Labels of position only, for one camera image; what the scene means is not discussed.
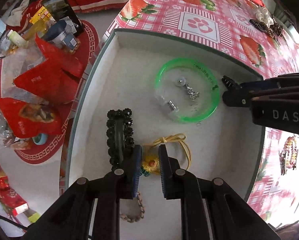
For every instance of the white dotted scrunchie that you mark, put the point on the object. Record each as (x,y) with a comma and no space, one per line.
(262,14)

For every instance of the black beaded hair clip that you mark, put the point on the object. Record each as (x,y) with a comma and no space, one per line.
(120,139)

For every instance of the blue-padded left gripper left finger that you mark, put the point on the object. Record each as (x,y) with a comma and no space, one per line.
(129,175)

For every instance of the leopard print scrunchie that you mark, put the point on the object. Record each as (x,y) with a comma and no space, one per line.
(276,28)

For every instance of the green translucent bangle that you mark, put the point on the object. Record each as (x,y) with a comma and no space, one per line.
(175,101)

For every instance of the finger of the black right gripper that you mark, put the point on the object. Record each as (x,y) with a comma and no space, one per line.
(231,85)
(237,97)

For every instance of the round red patterned mat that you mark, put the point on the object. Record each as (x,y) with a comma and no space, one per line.
(61,86)

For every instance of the white jewelry tray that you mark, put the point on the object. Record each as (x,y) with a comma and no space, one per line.
(227,144)

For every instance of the pink strawberry checkered tablecloth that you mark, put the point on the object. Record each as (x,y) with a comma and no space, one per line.
(224,25)

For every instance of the red packaging bag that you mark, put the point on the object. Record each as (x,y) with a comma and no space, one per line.
(41,92)

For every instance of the silver dangling earring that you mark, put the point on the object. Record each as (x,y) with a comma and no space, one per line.
(182,82)

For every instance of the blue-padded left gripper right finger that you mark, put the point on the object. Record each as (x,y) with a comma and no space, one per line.
(170,173)

